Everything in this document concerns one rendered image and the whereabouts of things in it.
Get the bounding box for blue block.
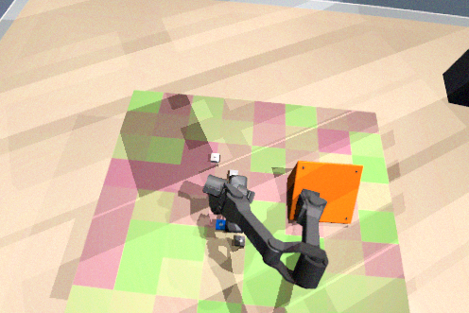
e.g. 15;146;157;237
216;220;226;230

